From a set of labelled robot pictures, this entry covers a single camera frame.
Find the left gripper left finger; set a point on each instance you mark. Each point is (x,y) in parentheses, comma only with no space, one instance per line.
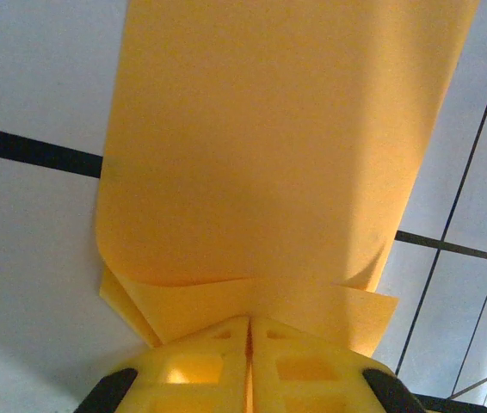
(192,378)

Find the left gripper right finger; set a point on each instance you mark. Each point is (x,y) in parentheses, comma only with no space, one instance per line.
(308,378)

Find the yellow cloth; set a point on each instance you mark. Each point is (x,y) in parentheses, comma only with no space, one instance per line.
(260,150)

